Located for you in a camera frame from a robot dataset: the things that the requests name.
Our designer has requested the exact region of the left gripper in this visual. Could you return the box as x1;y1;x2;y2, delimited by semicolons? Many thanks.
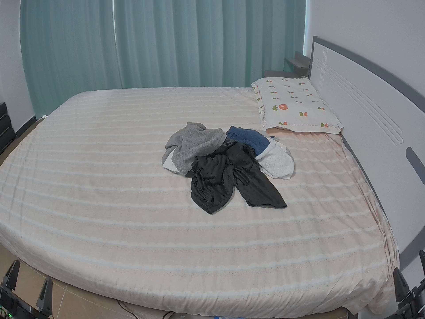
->
0;259;54;319

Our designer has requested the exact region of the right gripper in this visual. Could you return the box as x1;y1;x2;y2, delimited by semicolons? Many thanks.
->
393;250;425;319

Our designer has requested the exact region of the black T-shirt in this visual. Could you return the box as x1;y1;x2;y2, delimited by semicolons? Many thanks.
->
185;142;288;215

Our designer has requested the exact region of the bed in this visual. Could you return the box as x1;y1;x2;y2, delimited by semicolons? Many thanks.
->
0;35;425;315

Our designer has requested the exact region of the black chest of drawers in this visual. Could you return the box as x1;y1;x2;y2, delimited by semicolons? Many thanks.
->
0;102;17;155

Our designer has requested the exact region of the white garment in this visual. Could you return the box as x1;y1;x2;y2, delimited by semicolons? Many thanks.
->
163;153;181;173
256;136;296;180

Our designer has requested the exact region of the white printed pillow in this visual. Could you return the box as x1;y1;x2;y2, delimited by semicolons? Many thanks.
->
251;77;345;135

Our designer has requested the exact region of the dark blue garment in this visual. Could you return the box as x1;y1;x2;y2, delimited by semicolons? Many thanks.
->
226;126;270;155

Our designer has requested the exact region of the grey garment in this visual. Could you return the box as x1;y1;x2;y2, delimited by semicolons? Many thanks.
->
162;122;227;175

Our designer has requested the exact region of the grey bedside table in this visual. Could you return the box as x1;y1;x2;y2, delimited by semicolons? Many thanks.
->
264;51;311;79

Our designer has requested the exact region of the blue-green curtain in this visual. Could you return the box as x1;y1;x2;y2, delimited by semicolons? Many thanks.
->
20;0;117;116
113;0;307;89

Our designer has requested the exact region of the black cable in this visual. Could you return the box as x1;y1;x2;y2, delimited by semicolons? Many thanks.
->
116;299;175;319

